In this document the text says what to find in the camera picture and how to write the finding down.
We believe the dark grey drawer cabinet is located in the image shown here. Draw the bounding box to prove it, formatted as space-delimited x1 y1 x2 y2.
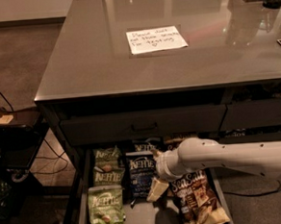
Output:
27 0 281 224

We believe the green kettle chip bag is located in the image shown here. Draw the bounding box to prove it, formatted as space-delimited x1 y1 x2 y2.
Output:
93 146 121 171
88 185 125 224
93 167 125 187

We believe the brown sea salt bag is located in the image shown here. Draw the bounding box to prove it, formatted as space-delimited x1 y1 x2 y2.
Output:
169 170 230 224
164 134 196 151

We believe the blue kettle chip bag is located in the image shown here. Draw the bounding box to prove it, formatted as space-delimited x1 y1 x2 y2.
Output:
132 137 161 152
126 151 156 198

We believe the black side cart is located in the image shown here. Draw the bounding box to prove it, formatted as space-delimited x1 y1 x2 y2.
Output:
0 107 48 219

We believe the open middle drawer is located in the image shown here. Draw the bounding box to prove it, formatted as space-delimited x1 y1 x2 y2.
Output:
69 133 236 224

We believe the front brown Sea Salt bag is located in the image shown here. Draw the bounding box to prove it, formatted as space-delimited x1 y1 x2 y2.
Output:
169 170 230 224

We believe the rear green Kettle chip bag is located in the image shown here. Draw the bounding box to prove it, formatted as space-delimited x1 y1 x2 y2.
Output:
93 146 121 171

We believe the rear brown Sea Salt bag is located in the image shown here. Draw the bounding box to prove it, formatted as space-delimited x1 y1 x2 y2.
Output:
164 134 196 151

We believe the top right drawer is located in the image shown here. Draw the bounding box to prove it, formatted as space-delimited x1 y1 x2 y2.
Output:
220 98 281 131

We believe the middle green Kettle chip bag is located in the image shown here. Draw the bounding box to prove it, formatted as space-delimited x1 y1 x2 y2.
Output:
93 167 125 187

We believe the white handwritten paper note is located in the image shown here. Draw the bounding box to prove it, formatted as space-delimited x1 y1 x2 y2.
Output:
126 26 188 55

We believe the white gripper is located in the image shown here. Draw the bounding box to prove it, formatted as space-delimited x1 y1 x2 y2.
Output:
146 149 186 202

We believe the closed top left drawer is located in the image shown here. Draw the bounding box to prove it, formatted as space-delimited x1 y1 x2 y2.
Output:
60 105 226 145

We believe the black cable at right floor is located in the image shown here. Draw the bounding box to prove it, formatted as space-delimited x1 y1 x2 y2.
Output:
221 180 281 209

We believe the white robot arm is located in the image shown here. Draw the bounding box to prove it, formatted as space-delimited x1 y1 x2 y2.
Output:
146 137 281 202

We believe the front green Kettle chip bag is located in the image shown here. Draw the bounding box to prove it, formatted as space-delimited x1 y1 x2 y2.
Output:
88 185 125 224

